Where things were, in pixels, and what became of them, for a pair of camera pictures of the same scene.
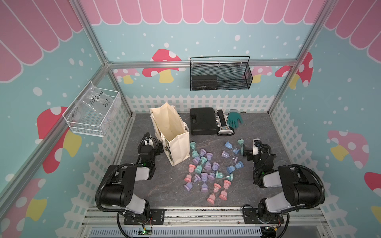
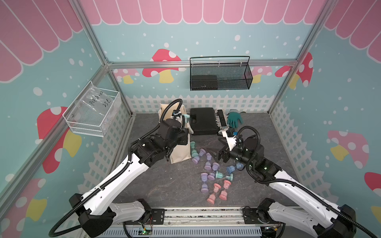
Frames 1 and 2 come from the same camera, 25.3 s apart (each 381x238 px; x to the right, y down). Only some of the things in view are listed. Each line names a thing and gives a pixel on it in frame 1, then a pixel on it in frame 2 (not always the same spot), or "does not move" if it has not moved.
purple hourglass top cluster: x=202 y=152 does not move
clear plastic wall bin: x=93 y=110 does not move
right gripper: x=251 y=154 → x=220 y=151
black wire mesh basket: x=210 y=77 does not move
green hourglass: x=199 y=168 → x=186 y=116
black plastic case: x=203 y=121 does not move
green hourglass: x=219 y=175 does not move
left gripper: x=158 y=150 → x=183 y=133
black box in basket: x=204 y=83 does not move
